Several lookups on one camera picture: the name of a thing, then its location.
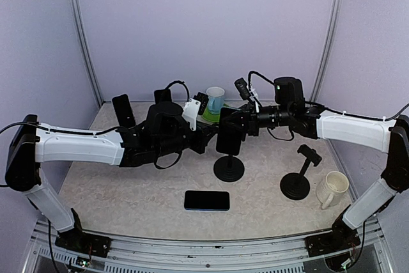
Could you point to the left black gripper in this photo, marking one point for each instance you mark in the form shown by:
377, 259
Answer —
204, 133

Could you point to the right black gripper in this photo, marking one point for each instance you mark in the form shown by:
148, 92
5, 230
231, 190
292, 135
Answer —
251, 117

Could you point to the teal phone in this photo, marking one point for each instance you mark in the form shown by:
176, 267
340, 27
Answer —
228, 140

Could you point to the black pole stand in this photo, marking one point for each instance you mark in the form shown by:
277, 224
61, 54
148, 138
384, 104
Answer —
295, 186
228, 168

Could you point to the black phone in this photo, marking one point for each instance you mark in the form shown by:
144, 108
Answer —
163, 95
123, 111

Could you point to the blue phone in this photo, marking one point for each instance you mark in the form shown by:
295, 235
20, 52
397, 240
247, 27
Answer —
207, 200

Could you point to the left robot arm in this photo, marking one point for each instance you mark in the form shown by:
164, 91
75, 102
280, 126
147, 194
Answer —
168, 128

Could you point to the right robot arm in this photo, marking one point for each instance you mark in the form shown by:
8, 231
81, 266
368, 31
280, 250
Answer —
315, 121

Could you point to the green saucer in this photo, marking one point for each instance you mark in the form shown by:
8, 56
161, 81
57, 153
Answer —
213, 118

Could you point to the light blue mug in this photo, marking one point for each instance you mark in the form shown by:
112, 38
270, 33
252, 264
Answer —
216, 99

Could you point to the cream ceramic mug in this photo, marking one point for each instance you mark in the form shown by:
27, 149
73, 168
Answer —
331, 189

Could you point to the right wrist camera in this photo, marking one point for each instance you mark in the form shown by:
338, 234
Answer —
242, 88

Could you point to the front aluminium rail frame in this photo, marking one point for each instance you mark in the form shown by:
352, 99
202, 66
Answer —
135, 254

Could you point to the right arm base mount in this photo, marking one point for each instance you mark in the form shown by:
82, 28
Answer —
339, 238

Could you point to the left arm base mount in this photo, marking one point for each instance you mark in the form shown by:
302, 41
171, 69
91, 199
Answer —
79, 241

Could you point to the right aluminium corner post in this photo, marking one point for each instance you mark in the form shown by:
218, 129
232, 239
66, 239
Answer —
327, 47

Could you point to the aluminium corner post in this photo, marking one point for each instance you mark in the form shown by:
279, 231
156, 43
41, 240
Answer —
85, 53
327, 47

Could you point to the left aluminium corner post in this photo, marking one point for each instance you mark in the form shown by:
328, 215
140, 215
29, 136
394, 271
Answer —
85, 53

